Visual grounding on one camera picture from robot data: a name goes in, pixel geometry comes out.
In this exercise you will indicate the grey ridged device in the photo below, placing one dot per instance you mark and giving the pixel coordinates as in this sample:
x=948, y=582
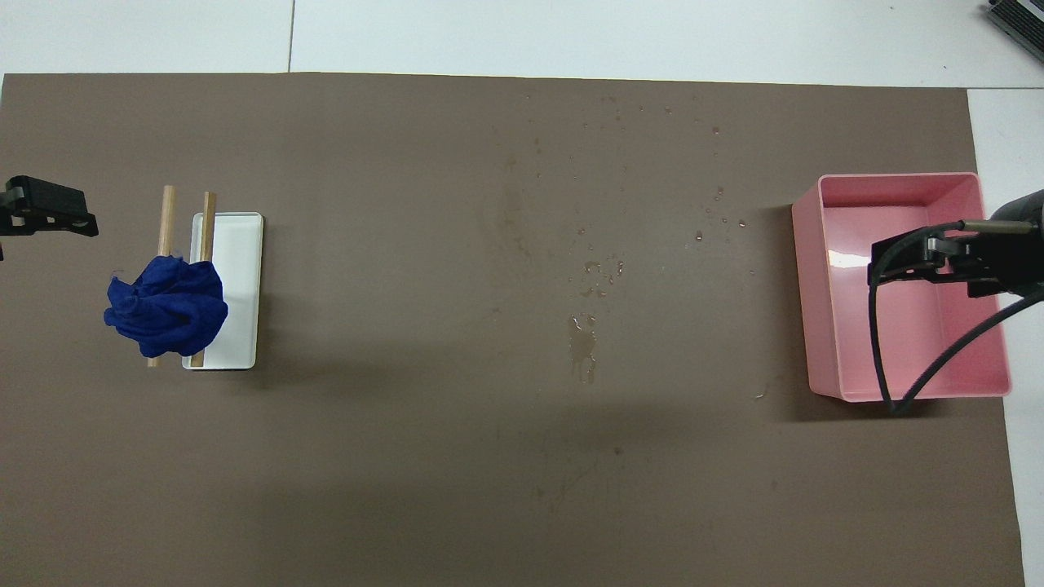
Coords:
x=1019, y=18

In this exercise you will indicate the water puddle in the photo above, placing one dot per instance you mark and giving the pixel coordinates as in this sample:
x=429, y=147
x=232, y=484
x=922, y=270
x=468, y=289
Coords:
x=582, y=346

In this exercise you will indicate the pink plastic bin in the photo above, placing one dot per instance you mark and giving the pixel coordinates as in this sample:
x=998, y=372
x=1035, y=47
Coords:
x=897, y=326

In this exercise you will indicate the blue towel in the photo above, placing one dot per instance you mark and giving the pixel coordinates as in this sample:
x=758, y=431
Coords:
x=167, y=306

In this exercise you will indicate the brown table mat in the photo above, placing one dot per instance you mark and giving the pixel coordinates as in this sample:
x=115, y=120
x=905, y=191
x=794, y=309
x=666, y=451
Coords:
x=449, y=456

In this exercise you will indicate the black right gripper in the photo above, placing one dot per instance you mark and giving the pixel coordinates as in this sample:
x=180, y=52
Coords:
x=1007, y=253

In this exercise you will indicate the white towel rack base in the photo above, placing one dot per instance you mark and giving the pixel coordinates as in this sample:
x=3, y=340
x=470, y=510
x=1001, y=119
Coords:
x=238, y=285

